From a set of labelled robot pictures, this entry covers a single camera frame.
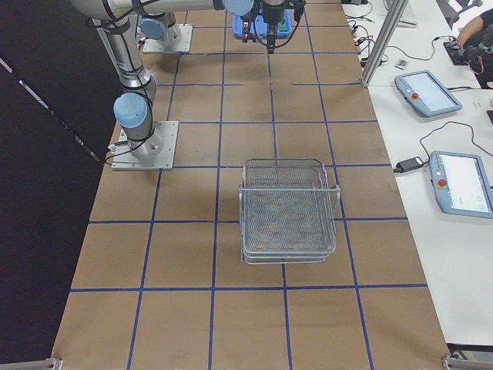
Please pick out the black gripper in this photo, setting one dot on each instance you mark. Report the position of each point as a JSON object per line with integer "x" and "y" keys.
{"x": 271, "y": 15}

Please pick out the blue plastic tray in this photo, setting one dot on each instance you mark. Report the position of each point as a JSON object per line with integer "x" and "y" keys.
{"x": 261, "y": 26}

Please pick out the wire mesh shelf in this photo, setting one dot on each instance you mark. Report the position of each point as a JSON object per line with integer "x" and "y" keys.
{"x": 286, "y": 211}

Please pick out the teach pendant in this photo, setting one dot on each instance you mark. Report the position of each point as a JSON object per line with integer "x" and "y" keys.
{"x": 426, "y": 94}
{"x": 460, "y": 184}

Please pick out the black power adapter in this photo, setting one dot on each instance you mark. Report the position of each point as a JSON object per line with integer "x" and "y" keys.
{"x": 410, "y": 164}

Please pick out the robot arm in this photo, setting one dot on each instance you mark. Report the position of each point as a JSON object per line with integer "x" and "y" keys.
{"x": 161, "y": 28}
{"x": 117, "y": 22}

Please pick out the teach pendant far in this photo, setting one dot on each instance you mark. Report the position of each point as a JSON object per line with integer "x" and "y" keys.
{"x": 426, "y": 94}

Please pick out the red push button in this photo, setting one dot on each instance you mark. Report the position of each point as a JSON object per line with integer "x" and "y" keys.
{"x": 245, "y": 31}

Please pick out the person at desk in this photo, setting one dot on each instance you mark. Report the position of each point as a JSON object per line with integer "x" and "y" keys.
{"x": 471, "y": 35}

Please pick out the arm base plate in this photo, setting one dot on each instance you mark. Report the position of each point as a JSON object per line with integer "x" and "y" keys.
{"x": 158, "y": 152}
{"x": 153, "y": 47}

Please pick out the teach pendant near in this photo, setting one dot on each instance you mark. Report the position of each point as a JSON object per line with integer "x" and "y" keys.
{"x": 460, "y": 184}

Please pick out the aluminium frame post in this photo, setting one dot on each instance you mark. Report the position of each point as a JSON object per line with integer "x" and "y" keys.
{"x": 387, "y": 30}

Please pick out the green terminal block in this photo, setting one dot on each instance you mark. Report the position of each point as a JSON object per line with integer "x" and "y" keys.
{"x": 282, "y": 26}

